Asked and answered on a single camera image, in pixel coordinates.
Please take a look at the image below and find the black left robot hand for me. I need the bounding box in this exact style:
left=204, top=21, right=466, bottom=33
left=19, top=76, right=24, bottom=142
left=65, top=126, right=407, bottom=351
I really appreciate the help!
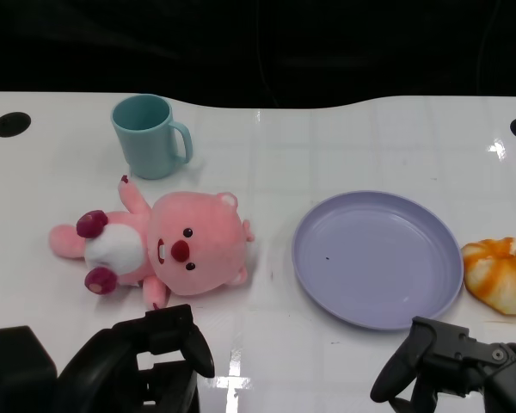
left=0, top=303, right=216, bottom=413

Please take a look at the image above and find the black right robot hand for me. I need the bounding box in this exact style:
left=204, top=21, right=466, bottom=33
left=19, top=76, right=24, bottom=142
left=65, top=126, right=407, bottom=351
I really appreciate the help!
left=369, top=316, right=516, bottom=413

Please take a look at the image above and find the pink plush beaver doll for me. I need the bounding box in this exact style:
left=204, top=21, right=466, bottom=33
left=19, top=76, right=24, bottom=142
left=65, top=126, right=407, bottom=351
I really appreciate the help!
left=48, top=175, right=255, bottom=311

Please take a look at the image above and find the lavender plastic plate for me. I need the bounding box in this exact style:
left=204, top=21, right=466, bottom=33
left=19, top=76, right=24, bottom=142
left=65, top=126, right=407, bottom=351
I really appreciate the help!
left=291, top=190, right=464, bottom=332

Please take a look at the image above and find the orange striped bread toy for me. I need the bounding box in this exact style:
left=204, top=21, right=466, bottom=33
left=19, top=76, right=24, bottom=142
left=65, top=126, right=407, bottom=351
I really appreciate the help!
left=461, top=237, right=516, bottom=317

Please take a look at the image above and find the teal plastic mug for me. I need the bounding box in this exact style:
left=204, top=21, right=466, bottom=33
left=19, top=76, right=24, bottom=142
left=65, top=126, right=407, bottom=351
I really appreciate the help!
left=110, top=94, right=194, bottom=181

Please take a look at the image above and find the black backdrop curtain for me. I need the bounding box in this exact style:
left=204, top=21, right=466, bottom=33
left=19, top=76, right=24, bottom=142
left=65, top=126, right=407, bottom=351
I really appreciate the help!
left=0, top=0, right=516, bottom=111

